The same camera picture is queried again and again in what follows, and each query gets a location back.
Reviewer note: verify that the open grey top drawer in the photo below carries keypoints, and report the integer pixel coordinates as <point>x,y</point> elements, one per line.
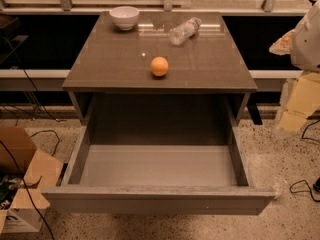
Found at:
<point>158,155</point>

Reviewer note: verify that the brown cardboard box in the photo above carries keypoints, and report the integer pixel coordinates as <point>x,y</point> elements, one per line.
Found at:
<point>25,170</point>

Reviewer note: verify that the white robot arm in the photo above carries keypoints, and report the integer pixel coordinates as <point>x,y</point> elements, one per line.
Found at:
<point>303,45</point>

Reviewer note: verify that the orange fruit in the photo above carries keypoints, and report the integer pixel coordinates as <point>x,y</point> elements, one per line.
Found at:
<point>159,66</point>

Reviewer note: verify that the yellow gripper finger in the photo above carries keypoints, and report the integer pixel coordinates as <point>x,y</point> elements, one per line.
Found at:
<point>283,45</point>
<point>303,101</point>

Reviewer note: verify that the grey cabinet with glossy top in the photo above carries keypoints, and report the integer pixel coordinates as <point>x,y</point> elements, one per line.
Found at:
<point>115,61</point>

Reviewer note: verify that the white ceramic bowl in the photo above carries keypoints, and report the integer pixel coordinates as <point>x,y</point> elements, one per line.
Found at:
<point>124,17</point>

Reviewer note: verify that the clear plastic water bottle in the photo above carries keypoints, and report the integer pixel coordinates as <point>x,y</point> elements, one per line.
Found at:
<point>184,31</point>

